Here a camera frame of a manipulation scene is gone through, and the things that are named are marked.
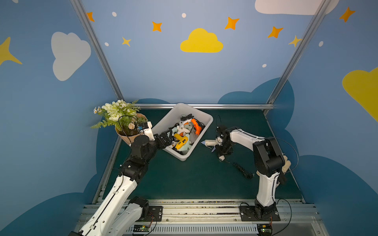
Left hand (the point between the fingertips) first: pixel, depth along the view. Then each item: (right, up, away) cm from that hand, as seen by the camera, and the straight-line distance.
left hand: (165, 130), depth 73 cm
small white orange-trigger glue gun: (+6, -1, +29) cm, 29 cm away
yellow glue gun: (+7, -7, +22) cm, 24 cm away
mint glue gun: (+10, -12, +22) cm, 27 cm away
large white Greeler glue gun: (+28, -10, +26) cm, 39 cm away
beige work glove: (+75, -22, +19) cm, 81 cm away
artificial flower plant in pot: (-24, +7, +5) cm, 25 cm away
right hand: (+34, -16, +24) cm, 45 cm away
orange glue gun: (+18, +1, +31) cm, 36 cm away
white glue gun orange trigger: (+10, +5, +34) cm, 36 cm away
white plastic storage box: (-3, +6, +32) cm, 33 cm away
